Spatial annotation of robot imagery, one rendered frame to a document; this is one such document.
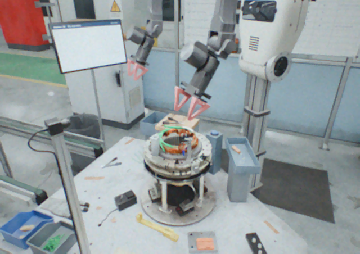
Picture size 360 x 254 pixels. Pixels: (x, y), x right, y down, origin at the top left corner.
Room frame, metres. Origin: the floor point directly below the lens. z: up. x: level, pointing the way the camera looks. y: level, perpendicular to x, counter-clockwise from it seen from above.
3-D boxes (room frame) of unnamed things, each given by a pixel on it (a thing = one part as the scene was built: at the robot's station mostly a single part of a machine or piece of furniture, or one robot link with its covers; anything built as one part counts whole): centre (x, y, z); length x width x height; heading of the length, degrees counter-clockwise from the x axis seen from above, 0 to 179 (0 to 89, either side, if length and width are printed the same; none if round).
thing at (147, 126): (1.37, 0.16, 0.92); 0.17 x 0.11 x 0.28; 155
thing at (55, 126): (0.69, 0.38, 1.37); 0.06 x 0.04 x 0.04; 132
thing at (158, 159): (1.01, 0.02, 1.09); 0.32 x 0.32 x 0.01
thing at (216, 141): (1.23, -0.19, 0.91); 0.07 x 0.07 x 0.25; 47
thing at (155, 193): (0.98, 0.13, 0.85); 0.06 x 0.04 x 0.05; 21
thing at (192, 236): (0.74, -0.09, 0.79); 0.12 x 0.09 x 0.02; 92
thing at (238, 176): (1.02, -0.29, 0.92); 0.25 x 0.11 x 0.28; 1
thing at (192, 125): (1.31, 0.02, 1.05); 0.20 x 0.19 x 0.02; 65
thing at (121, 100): (3.54, 1.12, 0.60); 1.02 x 0.55 x 1.20; 67
